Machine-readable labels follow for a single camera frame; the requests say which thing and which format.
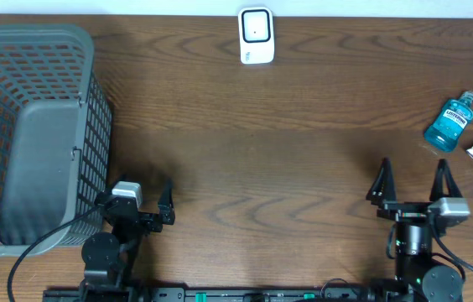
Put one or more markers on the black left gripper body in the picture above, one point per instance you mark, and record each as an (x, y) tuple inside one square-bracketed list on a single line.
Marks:
[(148, 222)]

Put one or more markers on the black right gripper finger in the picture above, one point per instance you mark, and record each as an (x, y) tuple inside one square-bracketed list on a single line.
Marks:
[(383, 189), (444, 184)]

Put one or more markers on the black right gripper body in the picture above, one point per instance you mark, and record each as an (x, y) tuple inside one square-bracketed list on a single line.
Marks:
[(411, 212)]

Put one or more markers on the blue mouthwash bottle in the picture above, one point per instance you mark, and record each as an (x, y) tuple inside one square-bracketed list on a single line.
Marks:
[(456, 114)]

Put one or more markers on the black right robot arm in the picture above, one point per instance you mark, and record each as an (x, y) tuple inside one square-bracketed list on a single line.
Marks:
[(420, 273)]

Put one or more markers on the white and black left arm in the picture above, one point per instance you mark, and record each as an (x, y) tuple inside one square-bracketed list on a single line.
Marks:
[(109, 256)]

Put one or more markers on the white barcode scanner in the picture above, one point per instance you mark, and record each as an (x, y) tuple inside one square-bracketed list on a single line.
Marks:
[(256, 35)]

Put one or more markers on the grey plastic shopping basket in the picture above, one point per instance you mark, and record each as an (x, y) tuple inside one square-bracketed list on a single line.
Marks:
[(55, 133)]

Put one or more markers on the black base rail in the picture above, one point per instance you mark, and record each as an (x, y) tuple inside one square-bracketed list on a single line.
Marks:
[(337, 292)]

